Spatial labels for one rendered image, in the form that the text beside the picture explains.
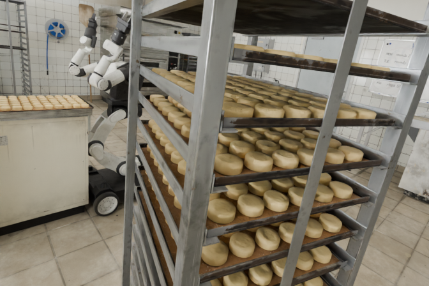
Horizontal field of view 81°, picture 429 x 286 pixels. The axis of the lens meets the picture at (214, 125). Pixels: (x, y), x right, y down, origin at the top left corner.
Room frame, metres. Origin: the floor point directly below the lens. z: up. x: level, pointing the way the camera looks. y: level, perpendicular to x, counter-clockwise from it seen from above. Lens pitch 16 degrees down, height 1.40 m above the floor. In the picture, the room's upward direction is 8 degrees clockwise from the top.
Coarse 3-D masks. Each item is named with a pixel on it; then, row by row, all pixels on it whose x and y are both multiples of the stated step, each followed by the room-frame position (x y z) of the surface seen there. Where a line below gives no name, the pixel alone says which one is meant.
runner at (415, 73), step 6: (384, 66) 0.57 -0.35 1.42; (390, 66) 0.56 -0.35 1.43; (396, 72) 0.54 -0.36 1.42; (402, 72) 0.53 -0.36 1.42; (408, 72) 0.52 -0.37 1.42; (414, 72) 0.51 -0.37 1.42; (420, 72) 0.51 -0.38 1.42; (372, 78) 0.56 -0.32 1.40; (414, 78) 0.51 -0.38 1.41; (414, 84) 0.50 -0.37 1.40
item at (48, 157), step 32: (0, 128) 1.44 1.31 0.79; (32, 128) 1.55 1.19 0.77; (64, 128) 1.67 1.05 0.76; (0, 160) 1.43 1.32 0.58; (32, 160) 1.54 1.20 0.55; (64, 160) 1.67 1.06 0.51; (0, 192) 1.41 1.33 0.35; (32, 192) 1.53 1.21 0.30; (64, 192) 1.66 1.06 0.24; (0, 224) 1.40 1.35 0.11; (32, 224) 1.54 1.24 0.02
